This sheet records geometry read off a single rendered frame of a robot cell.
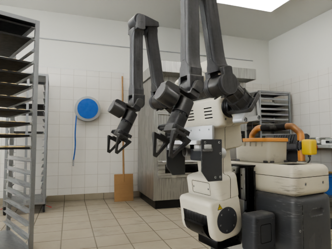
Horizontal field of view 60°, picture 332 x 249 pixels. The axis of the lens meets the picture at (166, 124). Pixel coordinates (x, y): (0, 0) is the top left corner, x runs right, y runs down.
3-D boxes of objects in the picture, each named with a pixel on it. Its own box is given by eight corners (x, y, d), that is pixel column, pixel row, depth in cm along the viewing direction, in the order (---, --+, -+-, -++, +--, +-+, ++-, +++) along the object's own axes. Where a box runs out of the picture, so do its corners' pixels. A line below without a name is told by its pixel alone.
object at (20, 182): (30, 187, 206) (30, 183, 206) (26, 187, 204) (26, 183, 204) (7, 179, 253) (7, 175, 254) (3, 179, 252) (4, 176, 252)
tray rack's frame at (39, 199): (8, 203, 412) (12, 80, 424) (47, 201, 431) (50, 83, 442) (0, 213, 353) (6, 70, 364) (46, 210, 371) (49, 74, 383)
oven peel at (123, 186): (114, 201, 442) (113, 75, 480) (114, 201, 444) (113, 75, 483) (133, 200, 451) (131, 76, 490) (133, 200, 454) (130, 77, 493)
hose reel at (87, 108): (99, 164, 468) (100, 98, 476) (100, 165, 455) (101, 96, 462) (72, 165, 455) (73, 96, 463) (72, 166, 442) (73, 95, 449)
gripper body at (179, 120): (172, 128, 85) (181, 106, 87) (155, 129, 94) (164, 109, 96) (188, 138, 88) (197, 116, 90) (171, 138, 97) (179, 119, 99)
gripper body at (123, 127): (118, 132, 122) (125, 117, 124) (109, 133, 131) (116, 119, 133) (130, 139, 125) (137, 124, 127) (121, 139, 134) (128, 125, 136)
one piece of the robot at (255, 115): (251, 120, 113) (247, 92, 112) (261, 120, 108) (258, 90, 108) (232, 123, 107) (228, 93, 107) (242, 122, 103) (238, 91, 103)
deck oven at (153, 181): (155, 214, 367) (156, 59, 380) (135, 197, 481) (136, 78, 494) (259, 205, 417) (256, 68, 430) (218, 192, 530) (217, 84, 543)
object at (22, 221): (29, 226, 204) (29, 221, 204) (25, 226, 202) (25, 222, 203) (6, 210, 252) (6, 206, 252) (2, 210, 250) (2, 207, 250)
